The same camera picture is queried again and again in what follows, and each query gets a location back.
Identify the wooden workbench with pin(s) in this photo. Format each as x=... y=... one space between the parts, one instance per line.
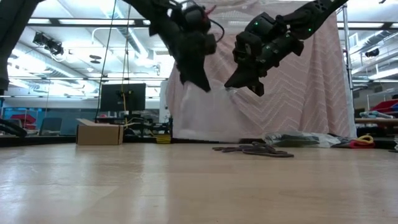
x=376 y=121

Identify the grey office chair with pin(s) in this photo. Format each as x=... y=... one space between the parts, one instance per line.
x=51 y=126

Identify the small open cardboard box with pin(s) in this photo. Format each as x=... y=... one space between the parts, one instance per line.
x=99 y=135

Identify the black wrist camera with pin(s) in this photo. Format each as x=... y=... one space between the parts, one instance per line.
x=247 y=43
x=211 y=43

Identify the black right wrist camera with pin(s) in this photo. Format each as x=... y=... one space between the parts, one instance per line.
x=247 y=43

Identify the red shelf bins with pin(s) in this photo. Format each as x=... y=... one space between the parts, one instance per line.
x=385 y=106

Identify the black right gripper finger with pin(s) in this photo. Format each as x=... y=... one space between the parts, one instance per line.
x=244 y=77
x=258 y=88

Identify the black spotlight fixture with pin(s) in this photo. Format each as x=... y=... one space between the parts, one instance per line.
x=49 y=45

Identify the black aluminium table frame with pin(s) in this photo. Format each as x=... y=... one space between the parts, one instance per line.
x=46 y=140

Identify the brown rubber bands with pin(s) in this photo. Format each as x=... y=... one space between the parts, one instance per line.
x=258 y=150

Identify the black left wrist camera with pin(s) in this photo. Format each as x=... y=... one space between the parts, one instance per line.
x=211 y=43

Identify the pink chevron cloth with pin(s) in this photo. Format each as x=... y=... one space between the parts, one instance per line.
x=311 y=93

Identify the red storage bin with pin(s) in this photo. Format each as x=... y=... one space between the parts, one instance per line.
x=25 y=119

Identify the black computer monitor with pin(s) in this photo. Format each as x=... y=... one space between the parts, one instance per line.
x=112 y=96

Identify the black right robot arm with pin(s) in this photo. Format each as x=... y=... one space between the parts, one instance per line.
x=311 y=18

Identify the black desk with equipment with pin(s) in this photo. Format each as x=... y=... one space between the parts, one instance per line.
x=149 y=127

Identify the yellow striped block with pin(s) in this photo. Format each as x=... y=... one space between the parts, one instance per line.
x=163 y=139

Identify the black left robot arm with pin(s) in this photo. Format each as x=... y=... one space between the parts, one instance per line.
x=12 y=37

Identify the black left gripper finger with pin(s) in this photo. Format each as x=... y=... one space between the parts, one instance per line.
x=196 y=77

